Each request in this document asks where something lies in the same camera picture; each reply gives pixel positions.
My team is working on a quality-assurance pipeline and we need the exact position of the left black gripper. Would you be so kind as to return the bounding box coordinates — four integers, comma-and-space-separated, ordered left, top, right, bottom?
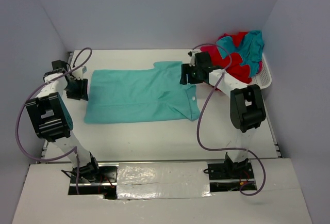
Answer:
63, 77, 89, 101

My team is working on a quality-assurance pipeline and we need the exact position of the red t shirt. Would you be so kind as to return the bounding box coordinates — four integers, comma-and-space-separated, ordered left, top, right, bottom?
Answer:
211, 32, 252, 84

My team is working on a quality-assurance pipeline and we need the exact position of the mint green t shirt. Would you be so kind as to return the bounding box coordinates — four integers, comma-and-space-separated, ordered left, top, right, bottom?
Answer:
84, 61, 200, 124

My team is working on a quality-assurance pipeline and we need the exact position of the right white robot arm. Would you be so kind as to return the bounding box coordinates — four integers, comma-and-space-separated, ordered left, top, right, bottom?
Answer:
180, 63, 266, 178

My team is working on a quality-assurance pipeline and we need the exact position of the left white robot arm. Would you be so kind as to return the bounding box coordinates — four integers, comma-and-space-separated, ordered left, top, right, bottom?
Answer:
25, 68, 101, 182

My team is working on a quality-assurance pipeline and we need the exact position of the magenta pink t shirt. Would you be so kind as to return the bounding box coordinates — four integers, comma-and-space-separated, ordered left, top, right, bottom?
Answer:
201, 45, 220, 57

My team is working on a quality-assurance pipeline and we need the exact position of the teal blue t shirt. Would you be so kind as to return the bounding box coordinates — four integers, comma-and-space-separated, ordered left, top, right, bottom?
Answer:
217, 30, 265, 78

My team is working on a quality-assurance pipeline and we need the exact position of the white plastic basket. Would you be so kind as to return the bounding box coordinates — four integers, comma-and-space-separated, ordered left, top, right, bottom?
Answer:
251, 54, 272, 90

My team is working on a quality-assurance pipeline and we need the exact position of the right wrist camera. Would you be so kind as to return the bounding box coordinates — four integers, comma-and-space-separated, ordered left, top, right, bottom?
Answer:
194, 52, 213, 68

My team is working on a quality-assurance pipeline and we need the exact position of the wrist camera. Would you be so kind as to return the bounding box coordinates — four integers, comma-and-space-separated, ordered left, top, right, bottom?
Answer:
194, 52, 213, 68
52, 60, 68, 73

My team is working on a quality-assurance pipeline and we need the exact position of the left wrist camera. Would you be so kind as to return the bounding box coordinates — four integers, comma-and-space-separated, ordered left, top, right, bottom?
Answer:
52, 60, 68, 73

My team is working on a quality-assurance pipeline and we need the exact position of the aluminium rail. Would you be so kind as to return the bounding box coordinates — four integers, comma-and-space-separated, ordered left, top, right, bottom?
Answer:
98, 158, 225, 164

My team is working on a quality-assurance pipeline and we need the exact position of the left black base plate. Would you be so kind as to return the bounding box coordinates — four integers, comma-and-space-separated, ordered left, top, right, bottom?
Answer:
78, 166, 118, 183

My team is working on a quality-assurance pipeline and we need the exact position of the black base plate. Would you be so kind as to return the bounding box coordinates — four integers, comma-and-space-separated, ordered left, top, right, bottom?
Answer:
203, 163, 254, 181
78, 166, 118, 183

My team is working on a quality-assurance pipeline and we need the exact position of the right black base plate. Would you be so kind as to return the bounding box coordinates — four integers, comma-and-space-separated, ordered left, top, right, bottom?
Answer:
203, 163, 254, 181

